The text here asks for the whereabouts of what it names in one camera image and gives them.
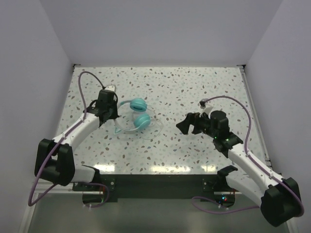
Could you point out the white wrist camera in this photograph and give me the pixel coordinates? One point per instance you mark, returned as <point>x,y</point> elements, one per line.
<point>206,108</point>
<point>110,88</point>

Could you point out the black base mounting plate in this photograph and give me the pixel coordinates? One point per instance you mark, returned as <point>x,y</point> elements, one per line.
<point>161,187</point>

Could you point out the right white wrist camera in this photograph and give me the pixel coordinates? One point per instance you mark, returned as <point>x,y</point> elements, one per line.
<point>206,108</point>

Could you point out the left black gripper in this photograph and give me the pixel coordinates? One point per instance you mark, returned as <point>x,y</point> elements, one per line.
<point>115,115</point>

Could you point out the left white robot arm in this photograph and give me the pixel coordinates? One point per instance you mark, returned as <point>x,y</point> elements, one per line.
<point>55,157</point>

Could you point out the teal white cat-ear headphones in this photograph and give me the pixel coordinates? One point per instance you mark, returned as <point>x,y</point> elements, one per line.
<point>141,121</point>

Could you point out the right aluminium frame rail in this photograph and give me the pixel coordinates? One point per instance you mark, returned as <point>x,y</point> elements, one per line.
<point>254,113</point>

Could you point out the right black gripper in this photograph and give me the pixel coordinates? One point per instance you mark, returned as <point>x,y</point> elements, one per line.
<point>191,119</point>

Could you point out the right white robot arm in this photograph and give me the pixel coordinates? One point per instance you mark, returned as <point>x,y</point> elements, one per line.
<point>278,198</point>

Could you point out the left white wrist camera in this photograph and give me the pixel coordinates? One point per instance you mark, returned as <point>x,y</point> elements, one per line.
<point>110,88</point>

